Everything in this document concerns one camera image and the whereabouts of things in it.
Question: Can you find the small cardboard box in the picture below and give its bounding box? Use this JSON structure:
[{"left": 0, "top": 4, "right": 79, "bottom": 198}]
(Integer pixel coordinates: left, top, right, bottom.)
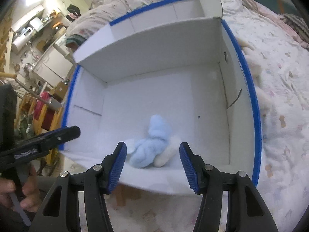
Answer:
[{"left": 49, "top": 81, "right": 68, "bottom": 102}]

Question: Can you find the white sock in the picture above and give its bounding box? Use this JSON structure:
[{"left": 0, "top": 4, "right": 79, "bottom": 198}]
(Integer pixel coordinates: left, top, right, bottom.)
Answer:
[{"left": 125, "top": 136, "right": 181, "bottom": 168}]

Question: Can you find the light blue fluffy sock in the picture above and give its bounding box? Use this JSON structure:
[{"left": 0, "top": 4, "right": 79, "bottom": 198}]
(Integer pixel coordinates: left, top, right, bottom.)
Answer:
[{"left": 129, "top": 115, "right": 171, "bottom": 168}]

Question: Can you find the black white striped cloth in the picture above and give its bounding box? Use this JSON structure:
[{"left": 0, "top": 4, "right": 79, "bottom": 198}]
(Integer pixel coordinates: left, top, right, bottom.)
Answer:
[{"left": 281, "top": 14, "right": 308, "bottom": 50}]

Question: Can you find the yellow wooden chair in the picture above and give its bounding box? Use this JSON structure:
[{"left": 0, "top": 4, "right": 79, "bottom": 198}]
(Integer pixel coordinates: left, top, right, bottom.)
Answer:
[{"left": 17, "top": 94, "right": 65, "bottom": 172}]

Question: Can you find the teal headboard cushion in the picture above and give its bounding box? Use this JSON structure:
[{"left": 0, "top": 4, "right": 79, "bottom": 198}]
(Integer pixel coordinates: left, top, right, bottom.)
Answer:
[{"left": 255, "top": 0, "right": 301, "bottom": 16}]

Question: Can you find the beige floral blanket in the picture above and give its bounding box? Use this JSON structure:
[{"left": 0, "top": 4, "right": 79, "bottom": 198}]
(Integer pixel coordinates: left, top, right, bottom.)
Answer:
[{"left": 65, "top": 0, "right": 242, "bottom": 44}]

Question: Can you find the person left hand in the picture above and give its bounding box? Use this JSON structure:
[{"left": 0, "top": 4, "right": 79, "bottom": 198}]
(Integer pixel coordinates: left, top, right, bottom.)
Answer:
[{"left": 0, "top": 165, "right": 43, "bottom": 213}]

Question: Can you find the white kitchen cabinet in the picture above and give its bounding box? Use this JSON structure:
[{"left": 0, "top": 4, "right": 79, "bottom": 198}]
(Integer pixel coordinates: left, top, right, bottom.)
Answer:
[{"left": 32, "top": 34, "right": 75, "bottom": 86}]

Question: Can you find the white water heater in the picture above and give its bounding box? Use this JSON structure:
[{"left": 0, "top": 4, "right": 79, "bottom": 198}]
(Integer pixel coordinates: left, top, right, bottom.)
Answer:
[{"left": 12, "top": 27, "right": 34, "bottom": 54}]

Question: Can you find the blue white cardboard box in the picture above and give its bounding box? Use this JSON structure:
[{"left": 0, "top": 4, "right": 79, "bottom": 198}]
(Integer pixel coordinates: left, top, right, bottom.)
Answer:
[{"left": 60, "top": 0, "right": 262, "bottom": 184}]

